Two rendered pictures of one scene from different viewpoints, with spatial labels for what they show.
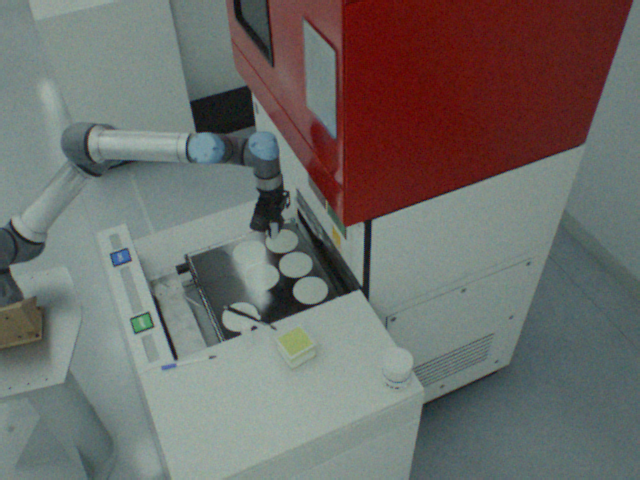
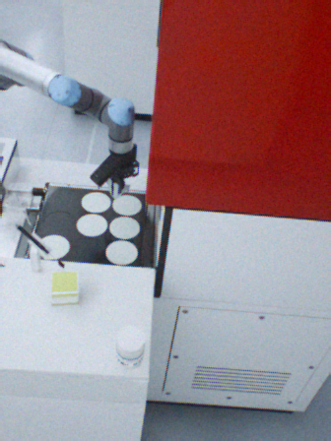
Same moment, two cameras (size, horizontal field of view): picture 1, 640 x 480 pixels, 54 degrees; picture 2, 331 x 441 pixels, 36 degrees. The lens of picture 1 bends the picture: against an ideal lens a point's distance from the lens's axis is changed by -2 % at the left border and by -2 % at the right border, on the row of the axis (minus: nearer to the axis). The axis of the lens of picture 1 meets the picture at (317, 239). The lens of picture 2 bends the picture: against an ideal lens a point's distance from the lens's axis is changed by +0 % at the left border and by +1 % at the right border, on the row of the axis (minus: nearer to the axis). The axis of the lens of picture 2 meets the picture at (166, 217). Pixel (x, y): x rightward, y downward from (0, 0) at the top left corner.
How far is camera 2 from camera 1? 0.50 m
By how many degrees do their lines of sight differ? 13
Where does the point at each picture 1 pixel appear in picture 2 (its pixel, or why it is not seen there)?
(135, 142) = (17, 65)
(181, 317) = (12, 227)
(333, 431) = (48, 372)
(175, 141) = (44, 75)
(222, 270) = (66, 206)
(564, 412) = not seen: outside the picture
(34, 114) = (54, 54)
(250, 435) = not seen: outside the picture
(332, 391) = (72, 339)
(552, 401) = not seen: outside the picture
